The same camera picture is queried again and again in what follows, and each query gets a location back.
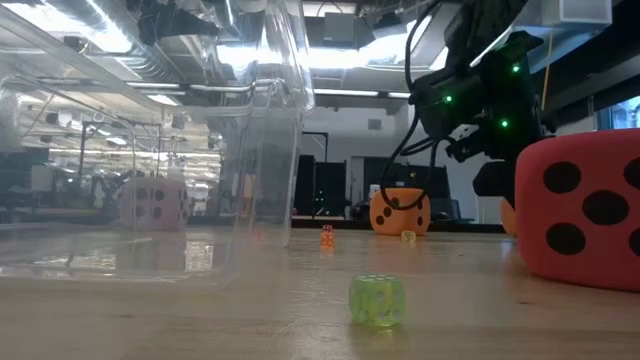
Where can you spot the large orange foam die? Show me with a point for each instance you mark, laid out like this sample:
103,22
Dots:
400,222
508,217

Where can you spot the large red foam die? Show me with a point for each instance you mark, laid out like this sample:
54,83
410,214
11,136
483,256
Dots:
580,210

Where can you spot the small orange translucent die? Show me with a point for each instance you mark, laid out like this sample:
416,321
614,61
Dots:
327,241

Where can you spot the large pink foam die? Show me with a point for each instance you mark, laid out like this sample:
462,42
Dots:
155,205

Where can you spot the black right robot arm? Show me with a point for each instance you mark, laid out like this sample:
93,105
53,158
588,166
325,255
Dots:
520,95

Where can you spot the wide black computer monitor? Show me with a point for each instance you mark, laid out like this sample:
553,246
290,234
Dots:
440,182

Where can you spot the long ceiling light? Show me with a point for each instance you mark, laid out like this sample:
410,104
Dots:
350,92

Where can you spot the small yellow translucent die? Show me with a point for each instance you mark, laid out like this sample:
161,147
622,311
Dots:
408,236

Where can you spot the small red translucent die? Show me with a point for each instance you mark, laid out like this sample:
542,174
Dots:
327,229

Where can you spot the small green translucent die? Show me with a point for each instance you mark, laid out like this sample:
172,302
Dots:
376,300

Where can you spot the clear plastic container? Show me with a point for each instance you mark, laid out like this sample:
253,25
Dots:
150,260

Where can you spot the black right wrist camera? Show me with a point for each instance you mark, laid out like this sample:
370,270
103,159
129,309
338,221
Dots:
495,180

